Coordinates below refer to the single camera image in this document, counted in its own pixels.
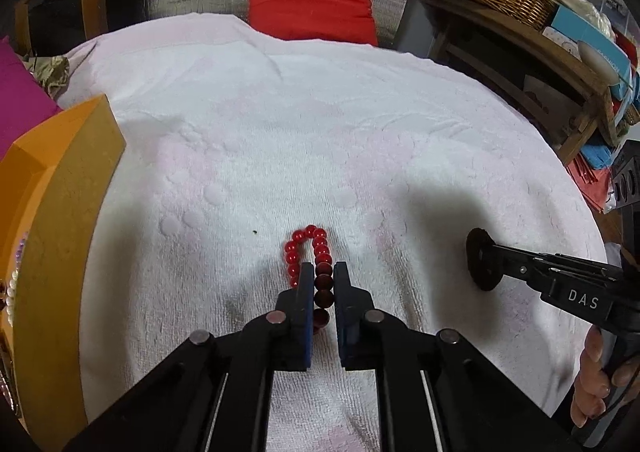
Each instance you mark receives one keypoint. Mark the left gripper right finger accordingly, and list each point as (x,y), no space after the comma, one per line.
(367,337)

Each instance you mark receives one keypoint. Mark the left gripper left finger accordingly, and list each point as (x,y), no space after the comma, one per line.
(280,340)

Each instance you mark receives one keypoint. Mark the black scrunchie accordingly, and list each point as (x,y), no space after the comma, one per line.
(484,267)

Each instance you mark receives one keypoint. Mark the right hand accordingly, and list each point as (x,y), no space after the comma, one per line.
(592,385)

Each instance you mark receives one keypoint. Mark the white textured bed blanket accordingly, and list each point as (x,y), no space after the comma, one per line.
(234,140)

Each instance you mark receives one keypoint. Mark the wooden shelf unit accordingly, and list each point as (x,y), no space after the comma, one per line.
(567,102)

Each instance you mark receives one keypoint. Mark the orange cardboard box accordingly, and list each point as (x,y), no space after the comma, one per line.
(53,183)

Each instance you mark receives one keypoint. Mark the magenta pillow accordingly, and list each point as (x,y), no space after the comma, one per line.
(23,104)

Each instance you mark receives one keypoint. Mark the patterned fabric piece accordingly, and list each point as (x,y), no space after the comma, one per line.
(51,73)

